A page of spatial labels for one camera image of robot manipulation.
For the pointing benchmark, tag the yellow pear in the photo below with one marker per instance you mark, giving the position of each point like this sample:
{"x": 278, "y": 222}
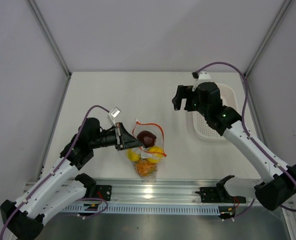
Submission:
{"x": 156, "y": 154}

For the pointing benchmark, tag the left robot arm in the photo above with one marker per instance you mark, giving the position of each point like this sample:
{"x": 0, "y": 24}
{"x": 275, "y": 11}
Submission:
{"x": 23, "y": 220}

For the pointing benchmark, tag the clear zip top bag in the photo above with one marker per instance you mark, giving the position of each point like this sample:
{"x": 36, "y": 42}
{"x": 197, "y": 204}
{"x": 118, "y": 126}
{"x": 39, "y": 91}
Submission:
{"x": 144, "y": 152}

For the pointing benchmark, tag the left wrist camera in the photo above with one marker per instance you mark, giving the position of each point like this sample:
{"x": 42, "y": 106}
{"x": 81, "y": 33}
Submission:
{"x": 112, "y": 115}

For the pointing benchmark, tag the toy pineapple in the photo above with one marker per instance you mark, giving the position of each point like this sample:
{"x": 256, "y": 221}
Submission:
{"x": 144, "y": 168}

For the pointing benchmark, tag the white perforated basket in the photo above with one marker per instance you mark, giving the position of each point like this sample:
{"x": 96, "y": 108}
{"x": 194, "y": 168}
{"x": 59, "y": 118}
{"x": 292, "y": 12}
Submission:
{"x": 204, "y": 128}

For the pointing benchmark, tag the yellow green lemon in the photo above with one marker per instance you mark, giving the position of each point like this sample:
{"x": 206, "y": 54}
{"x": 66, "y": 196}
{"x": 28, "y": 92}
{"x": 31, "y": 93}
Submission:
{"x": 133, "y": 156}

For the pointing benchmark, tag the black mounting plate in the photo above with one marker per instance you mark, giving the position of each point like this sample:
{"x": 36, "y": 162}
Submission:
{"x": 101, "y": 192}
{"x": 218, "y": 195}

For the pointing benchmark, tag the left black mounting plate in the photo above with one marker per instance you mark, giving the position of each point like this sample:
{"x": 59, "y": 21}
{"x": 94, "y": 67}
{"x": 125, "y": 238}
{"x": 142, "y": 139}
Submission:
{"x": 101, "y": 192}

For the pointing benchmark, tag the white slotted cable duct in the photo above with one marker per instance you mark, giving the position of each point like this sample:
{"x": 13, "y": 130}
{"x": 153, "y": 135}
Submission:
{"x": 159, "y": 209}

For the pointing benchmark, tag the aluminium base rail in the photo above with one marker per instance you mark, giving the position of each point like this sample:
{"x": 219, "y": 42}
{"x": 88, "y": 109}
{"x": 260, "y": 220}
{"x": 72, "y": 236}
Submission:
{"x": 125, "y": 191}

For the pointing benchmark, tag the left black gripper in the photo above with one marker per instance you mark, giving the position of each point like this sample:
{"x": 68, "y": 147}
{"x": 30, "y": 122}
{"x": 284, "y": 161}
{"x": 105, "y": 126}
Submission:
{"x": 123, "y": 139}

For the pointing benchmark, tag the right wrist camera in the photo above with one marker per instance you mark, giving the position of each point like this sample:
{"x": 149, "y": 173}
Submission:
{"x": 202, "y": 75}

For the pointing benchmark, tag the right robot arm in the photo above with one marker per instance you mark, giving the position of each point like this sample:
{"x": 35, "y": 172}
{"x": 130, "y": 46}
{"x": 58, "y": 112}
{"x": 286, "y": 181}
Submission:
{"x": 277, "y": 181}

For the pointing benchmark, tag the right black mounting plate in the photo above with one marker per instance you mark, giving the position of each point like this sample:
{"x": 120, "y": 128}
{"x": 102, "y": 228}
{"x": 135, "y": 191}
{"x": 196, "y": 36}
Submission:
{"x": 218, "y": 195}

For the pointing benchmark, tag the left aluminium frame post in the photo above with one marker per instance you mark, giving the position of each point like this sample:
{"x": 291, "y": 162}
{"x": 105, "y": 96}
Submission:
{"x": 36, "y": 12}

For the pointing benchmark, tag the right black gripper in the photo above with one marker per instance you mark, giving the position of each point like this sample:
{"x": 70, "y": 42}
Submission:
{"x": 182, "y": 92}

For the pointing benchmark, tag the aluminium frame post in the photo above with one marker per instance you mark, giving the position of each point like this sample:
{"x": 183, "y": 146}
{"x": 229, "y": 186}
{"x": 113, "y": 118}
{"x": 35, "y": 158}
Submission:
{"x": 268, "y": 36}
{"x": 36, "y": 12}

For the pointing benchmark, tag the dark red apple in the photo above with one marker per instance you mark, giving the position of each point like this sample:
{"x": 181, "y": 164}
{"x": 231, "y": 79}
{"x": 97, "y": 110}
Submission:
{"x": 147, "y": 138}

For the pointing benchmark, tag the right aluminium frame post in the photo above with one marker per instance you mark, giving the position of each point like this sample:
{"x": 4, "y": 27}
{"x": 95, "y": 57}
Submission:
{"x": 268, "y": 36}

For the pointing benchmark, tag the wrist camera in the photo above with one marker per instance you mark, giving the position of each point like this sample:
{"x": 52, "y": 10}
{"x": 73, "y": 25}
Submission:
{"x": 202, "y": 75}
{"x": 112, "y": 115}

